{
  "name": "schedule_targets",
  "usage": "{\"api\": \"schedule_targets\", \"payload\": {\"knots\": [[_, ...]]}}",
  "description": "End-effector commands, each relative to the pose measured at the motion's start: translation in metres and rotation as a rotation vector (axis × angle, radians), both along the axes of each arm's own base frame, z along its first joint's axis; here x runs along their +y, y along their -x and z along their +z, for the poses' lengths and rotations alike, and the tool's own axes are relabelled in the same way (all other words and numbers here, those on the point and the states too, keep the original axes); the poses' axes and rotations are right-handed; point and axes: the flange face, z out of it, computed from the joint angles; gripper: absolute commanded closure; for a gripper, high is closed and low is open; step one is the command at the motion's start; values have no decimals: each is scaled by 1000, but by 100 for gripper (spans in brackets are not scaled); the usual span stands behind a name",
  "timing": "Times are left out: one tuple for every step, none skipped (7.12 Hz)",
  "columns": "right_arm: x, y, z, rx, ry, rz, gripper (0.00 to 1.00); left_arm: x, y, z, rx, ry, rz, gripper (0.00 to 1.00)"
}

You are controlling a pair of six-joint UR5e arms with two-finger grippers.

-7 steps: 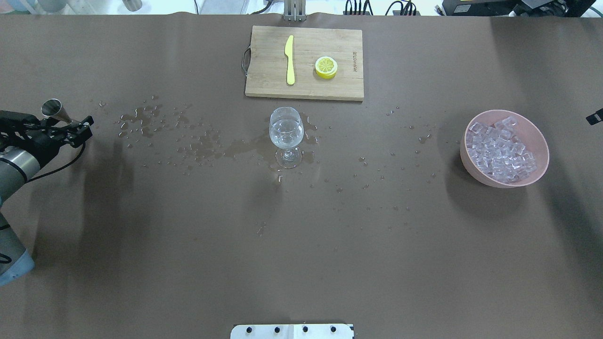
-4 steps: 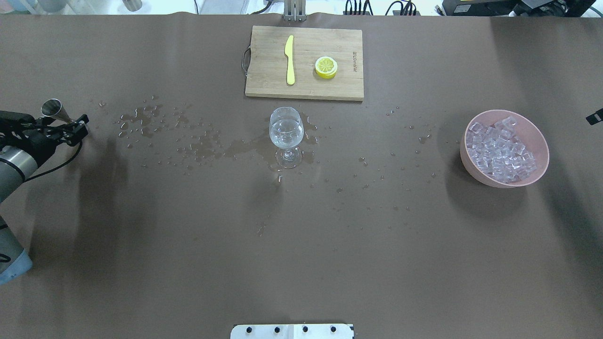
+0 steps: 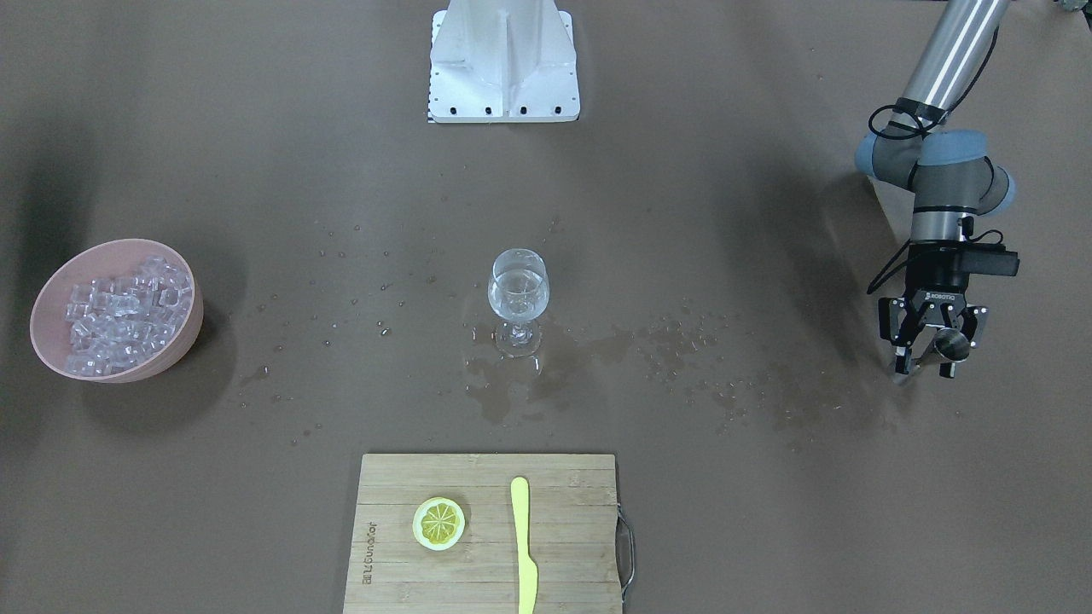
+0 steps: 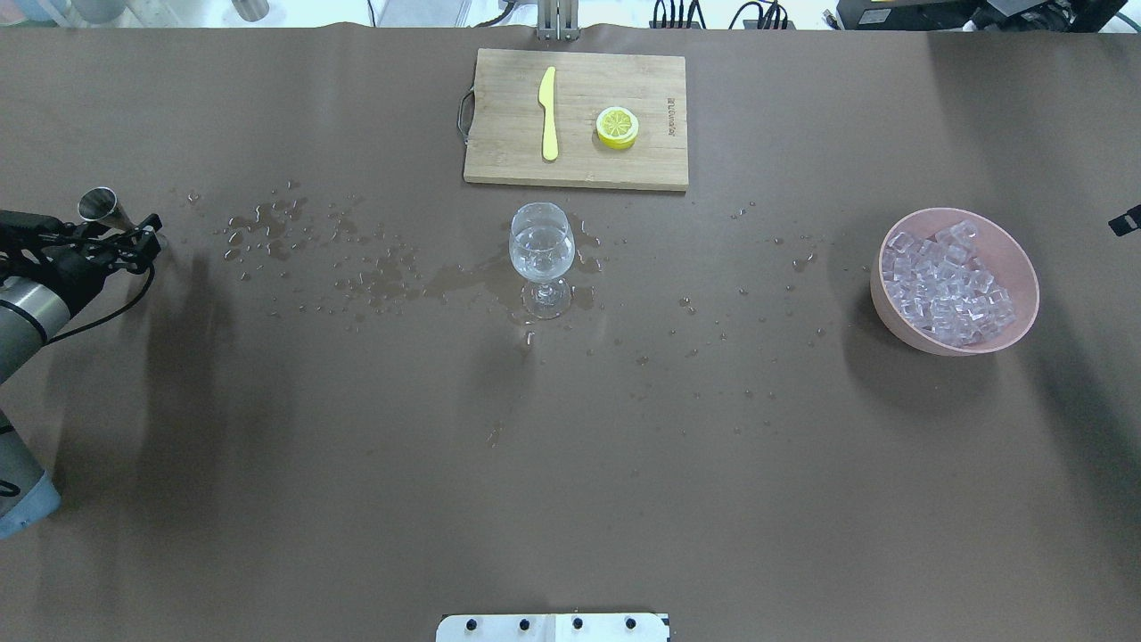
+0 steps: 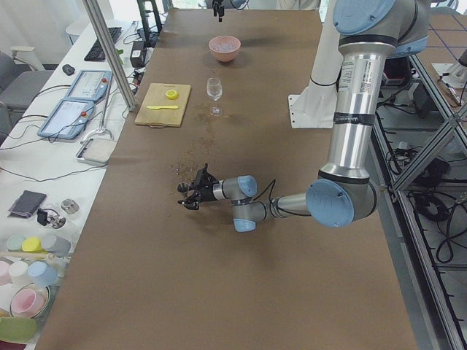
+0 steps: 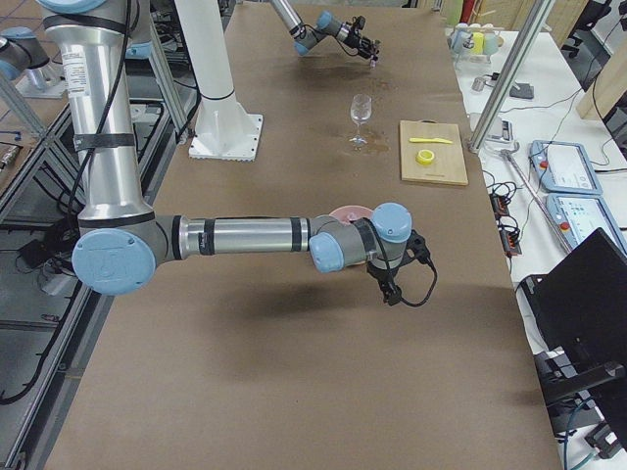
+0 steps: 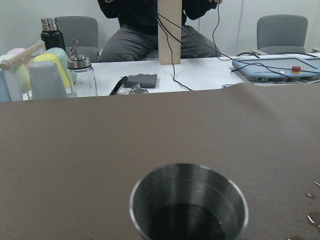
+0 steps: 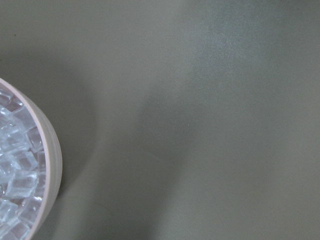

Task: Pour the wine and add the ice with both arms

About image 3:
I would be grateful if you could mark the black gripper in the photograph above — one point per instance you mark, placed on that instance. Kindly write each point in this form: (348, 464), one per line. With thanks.
(937, 279)

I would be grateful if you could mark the steel double jigger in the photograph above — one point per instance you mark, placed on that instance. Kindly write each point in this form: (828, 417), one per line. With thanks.
(947, 349)

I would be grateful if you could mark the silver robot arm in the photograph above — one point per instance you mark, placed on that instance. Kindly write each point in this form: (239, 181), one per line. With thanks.
(954, 183)

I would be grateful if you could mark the clear wine glass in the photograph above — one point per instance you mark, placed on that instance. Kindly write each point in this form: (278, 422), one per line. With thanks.
(518, 292)

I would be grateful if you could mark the pile of clear ice cubes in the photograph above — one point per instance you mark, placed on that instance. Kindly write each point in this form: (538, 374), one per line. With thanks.
(120, 323)

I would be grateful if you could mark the wooden cutting board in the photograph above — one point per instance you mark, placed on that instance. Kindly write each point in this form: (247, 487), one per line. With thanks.
(572, 535)

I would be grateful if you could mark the yellow plastic knife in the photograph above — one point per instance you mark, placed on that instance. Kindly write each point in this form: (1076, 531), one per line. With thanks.
(528, 573)

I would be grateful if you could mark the yellow lemon half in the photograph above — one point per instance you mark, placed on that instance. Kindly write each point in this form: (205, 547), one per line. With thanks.
(438, 524)

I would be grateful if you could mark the pink bowl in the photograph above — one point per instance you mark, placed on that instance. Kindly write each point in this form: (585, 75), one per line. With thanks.
(49, 331)

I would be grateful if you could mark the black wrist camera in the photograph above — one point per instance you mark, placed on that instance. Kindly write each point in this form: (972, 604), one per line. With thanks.
(1000, 262)

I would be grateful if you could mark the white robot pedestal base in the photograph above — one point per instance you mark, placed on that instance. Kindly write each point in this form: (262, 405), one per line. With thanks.
(503, 61)

